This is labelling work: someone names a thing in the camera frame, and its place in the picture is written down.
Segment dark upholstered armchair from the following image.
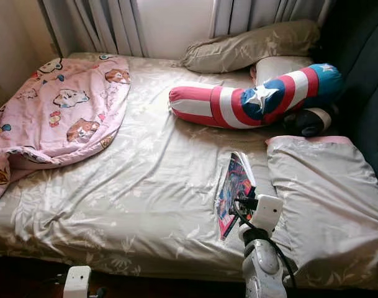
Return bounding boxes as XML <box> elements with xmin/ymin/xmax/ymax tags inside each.
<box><xmin>319</xmin><ymin>0</ymin><xmax>378</xmax><ymax>193</ymax></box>

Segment pink blue comic book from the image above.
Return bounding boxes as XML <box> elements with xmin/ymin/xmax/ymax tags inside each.
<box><xmin>215</xmin><ymin>152</ymin><xmax>256</xmax><ymax>241</ymax></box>

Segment pink cartoon print blanket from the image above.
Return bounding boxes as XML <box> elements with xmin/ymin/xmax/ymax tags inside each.
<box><xmin>0</xmin><ymin>55</ymin><xmax>131</xmax><ymax>215</ymax></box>

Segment grey pleated curtain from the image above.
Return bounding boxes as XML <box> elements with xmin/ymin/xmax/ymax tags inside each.
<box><xmin>210</xmin><ymin>0</ymin><xmax>335</xmax><ymax>38</ymax></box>
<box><xmin>41</xmin><ymin>0</ymin><xmax>149</xmax><ymax>58</ymax></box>

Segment grey floral flat pillow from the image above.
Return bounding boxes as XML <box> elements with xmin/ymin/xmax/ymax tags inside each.
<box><xmin>266</xmin><ymin>135</ymin><xmax>378</xmax><ymax>289</ymax></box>

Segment black plush toy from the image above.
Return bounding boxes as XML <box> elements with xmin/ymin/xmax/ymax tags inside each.
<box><xmin>283</xmin><ymin>107</ymin><xmax>333</xmax><ymax>137</ymax></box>

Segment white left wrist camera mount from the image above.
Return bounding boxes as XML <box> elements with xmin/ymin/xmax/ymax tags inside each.
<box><xmin>63</xmin><ymin>266</ymin><xmax>92</xmax><ymax>298</ymax></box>

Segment red white blue bolster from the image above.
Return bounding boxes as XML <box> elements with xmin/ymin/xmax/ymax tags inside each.
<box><xmin>169</xmin><ymin>63</ymin><xmax>343</xmax><ymax>130</ymax></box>

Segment beige floral bed sheet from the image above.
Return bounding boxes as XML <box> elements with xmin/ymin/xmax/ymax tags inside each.
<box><xmin>0</xmin><ymin>53</ymin><xmax>378</xmax><ymax>291</ymax></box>

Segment beige floral pillow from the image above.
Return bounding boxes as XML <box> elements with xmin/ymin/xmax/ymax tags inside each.
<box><xmin>179</xmin><ymin>20</ymin><xmax>321</xmax><ymax>74</ymax></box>

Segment small white pillow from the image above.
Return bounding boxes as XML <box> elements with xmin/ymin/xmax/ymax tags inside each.
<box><xmin>254</xmin><ymin>56</ymin><xmax>313</xmax><ymax>86</ymax></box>

